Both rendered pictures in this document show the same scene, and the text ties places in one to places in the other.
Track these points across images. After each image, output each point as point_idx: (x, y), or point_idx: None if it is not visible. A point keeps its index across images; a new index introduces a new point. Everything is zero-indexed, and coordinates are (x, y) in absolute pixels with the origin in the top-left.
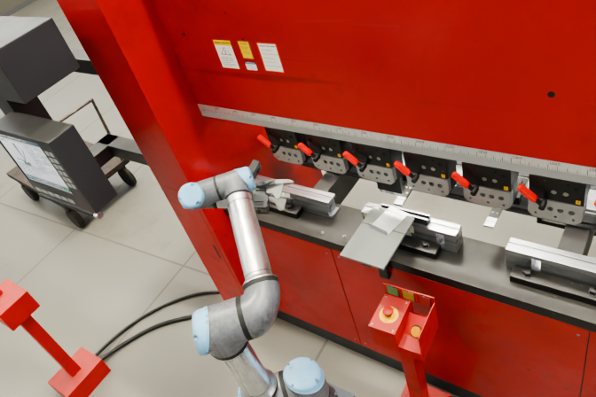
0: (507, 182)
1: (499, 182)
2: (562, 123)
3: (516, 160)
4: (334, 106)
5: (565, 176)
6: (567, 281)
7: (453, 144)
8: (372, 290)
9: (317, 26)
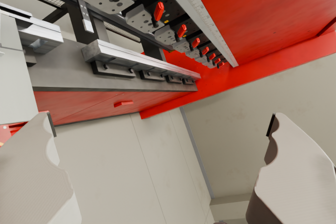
0: (172, 18)
1: (168, 17)
2: None
3: (198, 8)
4: None
5: (200, 23)
6: (119, 66)
7: None
8: None
9: None
